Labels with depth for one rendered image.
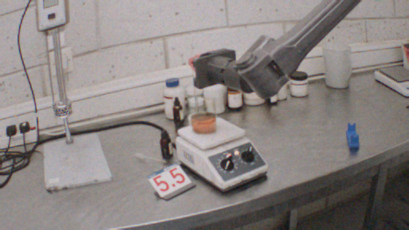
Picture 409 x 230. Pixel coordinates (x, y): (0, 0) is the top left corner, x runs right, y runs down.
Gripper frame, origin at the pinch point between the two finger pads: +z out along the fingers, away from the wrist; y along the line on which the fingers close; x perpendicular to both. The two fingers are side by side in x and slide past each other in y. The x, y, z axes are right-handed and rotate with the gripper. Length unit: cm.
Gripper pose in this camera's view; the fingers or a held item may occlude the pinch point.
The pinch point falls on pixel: (192, 61)
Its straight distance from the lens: 107.4
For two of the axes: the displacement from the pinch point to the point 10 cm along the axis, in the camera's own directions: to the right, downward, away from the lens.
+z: -5.8, -2.5, 7.7
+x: 0.9, 9.3, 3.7
